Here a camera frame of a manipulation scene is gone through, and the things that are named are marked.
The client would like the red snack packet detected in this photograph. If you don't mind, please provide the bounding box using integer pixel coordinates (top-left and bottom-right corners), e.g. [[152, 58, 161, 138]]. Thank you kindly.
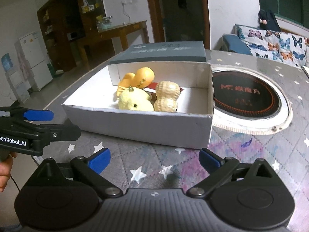
[[144, 81, 183, 101]]

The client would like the person's left hand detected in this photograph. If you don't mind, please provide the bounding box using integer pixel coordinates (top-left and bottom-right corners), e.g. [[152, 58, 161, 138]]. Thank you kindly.
[[0, 152, 17, 192]]

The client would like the water dispenser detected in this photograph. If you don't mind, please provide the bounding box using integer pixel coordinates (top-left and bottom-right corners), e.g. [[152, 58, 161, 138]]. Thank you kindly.
[[1, 53, 30, 104]]

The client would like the white cardboard box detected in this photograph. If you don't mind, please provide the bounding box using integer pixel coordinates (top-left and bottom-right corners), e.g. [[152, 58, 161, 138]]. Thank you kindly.
[[62, 61, 214, 149]]

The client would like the starry grey table cloth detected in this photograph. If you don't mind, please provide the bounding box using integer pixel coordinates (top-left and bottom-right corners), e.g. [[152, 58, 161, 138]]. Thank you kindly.
[[36, 50, 308, 231]]

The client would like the white refrigerator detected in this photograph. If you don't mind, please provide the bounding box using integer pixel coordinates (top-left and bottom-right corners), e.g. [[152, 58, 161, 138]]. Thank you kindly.
[[18, 32, 53, 91]]

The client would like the built-in induction cooker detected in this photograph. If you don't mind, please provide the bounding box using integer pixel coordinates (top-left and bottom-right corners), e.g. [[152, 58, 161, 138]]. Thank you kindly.
[[212, 65, 293, 135]]

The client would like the pale yellow mango toy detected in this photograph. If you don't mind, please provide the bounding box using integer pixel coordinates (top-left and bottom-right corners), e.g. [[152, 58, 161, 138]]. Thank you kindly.
[[118, 86, 154, 111]]

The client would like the beige peanut toy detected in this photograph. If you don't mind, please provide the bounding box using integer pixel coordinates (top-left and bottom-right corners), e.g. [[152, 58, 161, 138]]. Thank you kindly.
[[154, 81, 181, 113]]

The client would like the orange duck toy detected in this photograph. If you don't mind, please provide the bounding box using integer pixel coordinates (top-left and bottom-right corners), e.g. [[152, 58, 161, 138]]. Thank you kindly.
[[116, 67, 155, 96]]

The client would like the dark wooden shelf cabinet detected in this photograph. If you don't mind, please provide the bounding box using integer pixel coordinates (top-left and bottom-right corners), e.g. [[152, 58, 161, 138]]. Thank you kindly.
[[37, 0, 115, 72]]

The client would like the glass jar on table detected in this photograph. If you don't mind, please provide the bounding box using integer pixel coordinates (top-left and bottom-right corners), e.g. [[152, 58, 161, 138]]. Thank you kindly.
[[96, 15, 113, 31]]

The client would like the grey-green box lid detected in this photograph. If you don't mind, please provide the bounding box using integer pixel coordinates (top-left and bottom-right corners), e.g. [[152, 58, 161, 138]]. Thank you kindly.
[[110, 41, 206, 64]]

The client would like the wooden side table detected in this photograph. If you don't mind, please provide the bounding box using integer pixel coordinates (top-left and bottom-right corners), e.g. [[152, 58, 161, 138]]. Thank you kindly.
[[77, 20, 149, 68]]

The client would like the blue sofa cushion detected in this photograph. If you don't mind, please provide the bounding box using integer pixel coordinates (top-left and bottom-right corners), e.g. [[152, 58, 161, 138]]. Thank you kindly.
[[221, 34, 252, 55]]

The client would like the butterfly pattern sofa cover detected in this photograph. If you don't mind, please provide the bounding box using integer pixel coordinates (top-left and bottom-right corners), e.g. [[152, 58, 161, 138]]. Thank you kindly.
[[236, 25, 307, 67]]

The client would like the black bag on sofa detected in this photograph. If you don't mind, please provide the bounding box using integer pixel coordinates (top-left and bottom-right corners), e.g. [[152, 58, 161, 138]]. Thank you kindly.
[[258, 9, 281, 32]]

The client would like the brown wooden door frame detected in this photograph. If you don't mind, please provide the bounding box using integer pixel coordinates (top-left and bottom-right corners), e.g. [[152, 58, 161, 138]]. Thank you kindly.
[[148, 0, 211, 49]]

